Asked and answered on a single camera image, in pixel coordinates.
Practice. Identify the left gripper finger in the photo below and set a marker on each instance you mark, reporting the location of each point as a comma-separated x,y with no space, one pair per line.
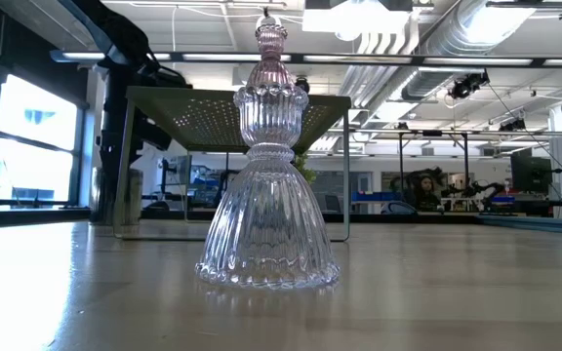
113,192

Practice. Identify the green perforated metal shelf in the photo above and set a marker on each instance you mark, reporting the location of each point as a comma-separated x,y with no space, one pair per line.
188,117

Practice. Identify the clear glass candlestick holder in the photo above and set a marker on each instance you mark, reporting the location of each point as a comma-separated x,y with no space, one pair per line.
266,219

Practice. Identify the pink glass candlestick holder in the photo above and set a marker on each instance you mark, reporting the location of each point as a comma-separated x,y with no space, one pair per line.
270,73

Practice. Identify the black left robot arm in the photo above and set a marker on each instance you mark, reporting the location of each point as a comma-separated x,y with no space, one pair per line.
115,29

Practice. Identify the large window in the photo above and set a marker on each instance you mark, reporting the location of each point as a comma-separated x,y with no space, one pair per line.
32,146

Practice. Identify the round black ceiling device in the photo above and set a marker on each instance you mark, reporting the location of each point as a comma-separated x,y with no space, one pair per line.
303,85

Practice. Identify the small potted green plant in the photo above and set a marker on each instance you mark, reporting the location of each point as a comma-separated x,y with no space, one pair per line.
306,171

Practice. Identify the white ceiling light panel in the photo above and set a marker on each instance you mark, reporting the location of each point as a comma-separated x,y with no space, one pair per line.
354,19

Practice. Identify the seated person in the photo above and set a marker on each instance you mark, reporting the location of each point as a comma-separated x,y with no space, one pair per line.
426,192

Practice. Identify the long ceiling light strip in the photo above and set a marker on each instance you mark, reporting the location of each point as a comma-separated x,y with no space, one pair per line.
481,61

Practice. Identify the black computer monitor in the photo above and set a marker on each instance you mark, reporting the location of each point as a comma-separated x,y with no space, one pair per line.
530,173

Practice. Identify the black gantry frame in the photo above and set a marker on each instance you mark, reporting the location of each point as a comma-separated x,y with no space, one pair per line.
401,161

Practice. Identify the silver ceiling air duct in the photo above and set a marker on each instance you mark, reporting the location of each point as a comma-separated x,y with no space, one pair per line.
456,39

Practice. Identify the black ceiling camera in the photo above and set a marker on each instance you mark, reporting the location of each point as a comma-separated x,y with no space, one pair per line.
466,87

